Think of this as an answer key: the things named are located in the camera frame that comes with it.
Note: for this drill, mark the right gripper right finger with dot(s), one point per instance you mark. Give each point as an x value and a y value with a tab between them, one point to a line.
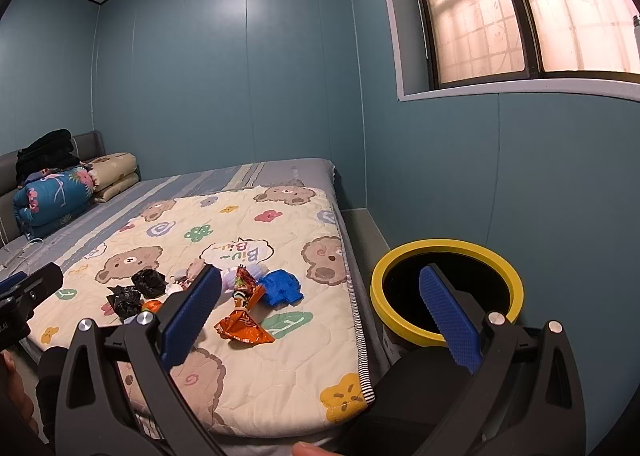
456	316

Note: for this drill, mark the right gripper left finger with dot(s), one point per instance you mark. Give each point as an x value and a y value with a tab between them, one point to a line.
184	314

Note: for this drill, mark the orange mandarin peel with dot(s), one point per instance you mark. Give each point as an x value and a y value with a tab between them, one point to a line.
151	305

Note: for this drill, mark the orange snack wrapper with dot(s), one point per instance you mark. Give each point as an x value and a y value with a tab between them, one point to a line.
239	325

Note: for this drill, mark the purple foam net bundle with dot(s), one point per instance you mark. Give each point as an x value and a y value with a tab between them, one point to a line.
233	277

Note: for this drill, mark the blue plastic bag trash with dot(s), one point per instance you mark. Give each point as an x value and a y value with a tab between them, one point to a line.
281	288

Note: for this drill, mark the black plastic bag trash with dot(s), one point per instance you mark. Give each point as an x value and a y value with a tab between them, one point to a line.
150	283

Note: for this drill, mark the pink grey cloth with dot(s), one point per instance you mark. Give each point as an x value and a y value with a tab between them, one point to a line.
185	277

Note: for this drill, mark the yellow rimmed trash bin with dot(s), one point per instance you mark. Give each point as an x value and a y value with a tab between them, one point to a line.
416	287

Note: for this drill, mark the person's left hand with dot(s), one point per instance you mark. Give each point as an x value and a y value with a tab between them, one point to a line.
18	426

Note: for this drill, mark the person's right hand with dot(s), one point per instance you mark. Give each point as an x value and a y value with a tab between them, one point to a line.
307	449

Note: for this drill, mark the blue floral folded duvet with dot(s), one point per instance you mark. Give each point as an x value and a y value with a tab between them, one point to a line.
45	205

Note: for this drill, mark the cream bear print quilt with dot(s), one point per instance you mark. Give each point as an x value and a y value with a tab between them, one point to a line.
281	352

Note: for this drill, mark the black clothing pile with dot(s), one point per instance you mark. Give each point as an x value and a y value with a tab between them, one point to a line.
53	151

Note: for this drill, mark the cream folded blanket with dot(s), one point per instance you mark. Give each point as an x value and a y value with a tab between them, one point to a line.
113	174

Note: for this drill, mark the window with dark frame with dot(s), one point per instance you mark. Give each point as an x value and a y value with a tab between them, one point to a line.
467	47

